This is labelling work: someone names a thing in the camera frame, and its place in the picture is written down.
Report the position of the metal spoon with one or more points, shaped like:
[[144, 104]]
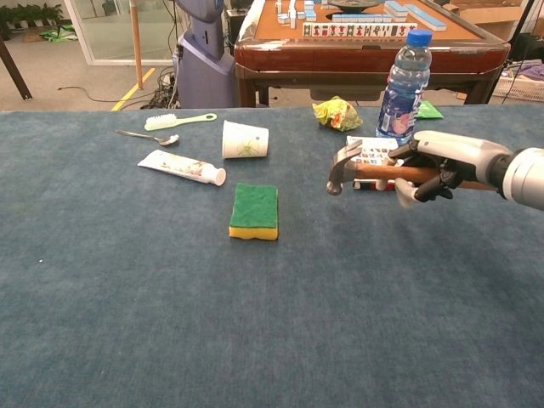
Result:
[[170, 139]]

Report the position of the brown mahjong table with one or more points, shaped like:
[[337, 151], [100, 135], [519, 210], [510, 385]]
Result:
[[319, 57]]

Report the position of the mint green brush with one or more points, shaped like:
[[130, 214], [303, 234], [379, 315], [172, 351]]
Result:
[[159, 123]]

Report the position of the blue cap water bottle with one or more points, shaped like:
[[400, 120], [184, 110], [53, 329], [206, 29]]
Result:
[[404, 85]]

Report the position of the blue felt table cover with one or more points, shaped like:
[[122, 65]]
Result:
[[212, 319]]

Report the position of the green packet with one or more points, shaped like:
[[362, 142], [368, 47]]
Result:
[[430, 111]]

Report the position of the cardboard box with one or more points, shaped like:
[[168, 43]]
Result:
[[493, 17]]

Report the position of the crumpled yellow green wrapper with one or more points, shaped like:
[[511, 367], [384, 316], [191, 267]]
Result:
[[336, 115]]

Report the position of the purple cloth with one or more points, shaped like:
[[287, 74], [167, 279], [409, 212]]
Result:
[[533, 70]]

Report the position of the green yellow sponge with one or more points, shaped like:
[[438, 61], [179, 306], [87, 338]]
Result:
[[254, 208]]

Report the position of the blue backed mahjong tile stack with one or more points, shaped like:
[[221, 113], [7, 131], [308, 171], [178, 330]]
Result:
[[293, 13]]

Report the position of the white plastic basket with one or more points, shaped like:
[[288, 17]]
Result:
[[520, 87]]

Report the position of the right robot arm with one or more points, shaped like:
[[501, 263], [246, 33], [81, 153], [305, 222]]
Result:
[[527, 174]]

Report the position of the white toothpaste tube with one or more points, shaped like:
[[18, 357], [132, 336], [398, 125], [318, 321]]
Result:
[[178, 166]]

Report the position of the grey blue machine base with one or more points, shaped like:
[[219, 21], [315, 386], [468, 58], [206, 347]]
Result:
[[204, 72]]

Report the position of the white colourful print box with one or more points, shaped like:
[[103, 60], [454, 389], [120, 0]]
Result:
[[374, 155]]

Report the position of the white glass door frame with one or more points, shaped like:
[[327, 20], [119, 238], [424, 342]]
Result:
[[91, 59]]

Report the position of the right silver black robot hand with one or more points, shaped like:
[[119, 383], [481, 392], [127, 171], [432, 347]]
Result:
[[463, 149]]

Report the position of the blue backed mahjong tile row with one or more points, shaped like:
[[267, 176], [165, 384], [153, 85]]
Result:
[[361, 18], [427, 18]]

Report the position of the face up mahjong tile row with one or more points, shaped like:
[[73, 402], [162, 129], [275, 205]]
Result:
[[357, 30]]

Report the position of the wooden pole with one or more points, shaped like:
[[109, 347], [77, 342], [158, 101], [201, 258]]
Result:
[[136, 42]]

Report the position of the white paper cup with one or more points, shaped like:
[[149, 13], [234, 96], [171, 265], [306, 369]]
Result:
[[244, 140]]

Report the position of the dark table leg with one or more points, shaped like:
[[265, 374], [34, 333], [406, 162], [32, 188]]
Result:
[[15, 70]]

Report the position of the green potted plants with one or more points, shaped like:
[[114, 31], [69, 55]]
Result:
[[30, 17]]

